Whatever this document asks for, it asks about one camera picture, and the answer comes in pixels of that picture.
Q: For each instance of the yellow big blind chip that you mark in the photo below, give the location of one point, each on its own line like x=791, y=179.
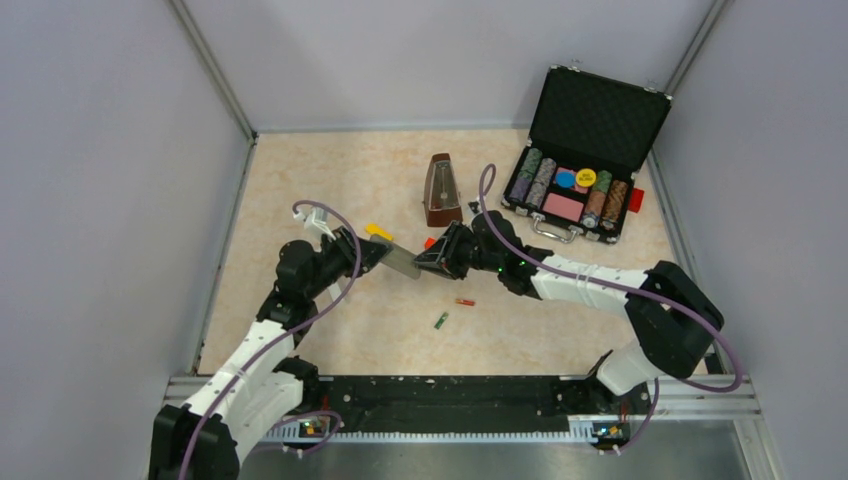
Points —
x=586, y=178

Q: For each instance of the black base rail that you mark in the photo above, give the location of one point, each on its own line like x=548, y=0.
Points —
x=467, y=404

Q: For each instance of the brown wooden metronome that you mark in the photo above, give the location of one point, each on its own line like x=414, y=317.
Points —
x=441, y=197

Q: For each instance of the pink card deck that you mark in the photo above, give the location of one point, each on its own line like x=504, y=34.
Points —
x=563, y=207

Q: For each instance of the green battery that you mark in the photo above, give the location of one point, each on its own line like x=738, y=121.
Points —
x=441, y=320

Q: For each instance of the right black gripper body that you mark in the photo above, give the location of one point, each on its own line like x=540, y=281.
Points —
x=483, y=261

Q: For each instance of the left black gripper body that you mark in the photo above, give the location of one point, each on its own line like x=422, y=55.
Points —
x=330, y=263

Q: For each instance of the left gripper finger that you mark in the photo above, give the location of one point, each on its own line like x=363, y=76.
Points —
x=370, y=251
x=360, y=267

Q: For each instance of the black poker chip case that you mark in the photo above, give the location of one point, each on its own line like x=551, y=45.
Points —
x=583, y=120

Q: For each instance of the red block behind case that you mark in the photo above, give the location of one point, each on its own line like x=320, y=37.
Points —
x=636, y=200

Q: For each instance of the blue chip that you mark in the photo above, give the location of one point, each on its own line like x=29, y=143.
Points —
x=565, y=179

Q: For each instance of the yellow block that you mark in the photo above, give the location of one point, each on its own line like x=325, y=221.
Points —
x=373, y=229

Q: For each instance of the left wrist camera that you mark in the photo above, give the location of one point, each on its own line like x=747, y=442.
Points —
x=316, y=222

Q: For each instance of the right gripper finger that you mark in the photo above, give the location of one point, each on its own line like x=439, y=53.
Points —
x=441, y=266
x=441, y=249

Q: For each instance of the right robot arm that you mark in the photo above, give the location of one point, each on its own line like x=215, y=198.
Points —
x=674, y=322

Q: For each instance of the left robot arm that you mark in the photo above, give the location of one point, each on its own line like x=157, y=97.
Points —
x=210, y=434

